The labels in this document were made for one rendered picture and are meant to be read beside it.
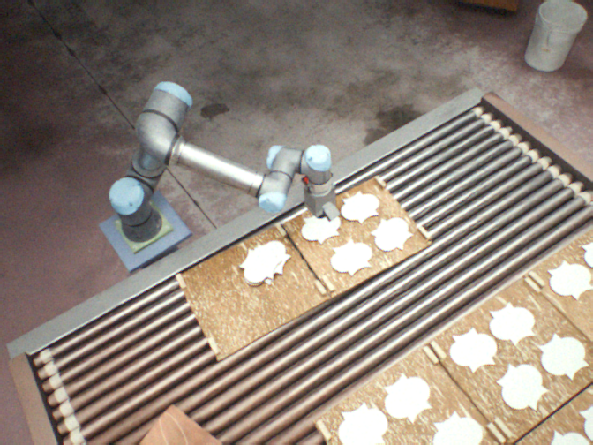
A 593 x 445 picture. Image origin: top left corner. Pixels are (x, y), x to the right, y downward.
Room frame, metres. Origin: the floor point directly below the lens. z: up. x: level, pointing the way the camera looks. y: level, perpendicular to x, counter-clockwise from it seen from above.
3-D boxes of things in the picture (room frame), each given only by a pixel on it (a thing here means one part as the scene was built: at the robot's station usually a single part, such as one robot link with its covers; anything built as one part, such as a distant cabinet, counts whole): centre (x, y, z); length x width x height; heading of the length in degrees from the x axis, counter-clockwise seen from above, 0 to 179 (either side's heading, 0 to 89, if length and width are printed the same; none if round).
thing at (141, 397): (0.86, -0.12, 0.90); 1.95 x 0.05 x 0.05; 117
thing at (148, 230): (1.18, 0.57, 0.94); 0.15 x 0.15 x 0.10
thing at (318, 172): (1.05, -0.10, 1.29); 0.09 x 0.08 x 0.11; 69
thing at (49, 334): (1.19, 0.05, 0.89); 2.08 x 0.08 x 0.06; 117
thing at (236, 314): (0.84, 0.17, 0.93); 0.41 x 0.35 x 0.02; 114
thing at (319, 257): (1.01, -0.22, 0.93); 0.41 x 0.35 x 0.02; 113
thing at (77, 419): (0.90, -0.10, 0.90); 1.95 x 0.05 x 0.05; 117
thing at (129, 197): (1.18, 0.56, 1.06); 0.13 x 0.12 x 0.14; 159
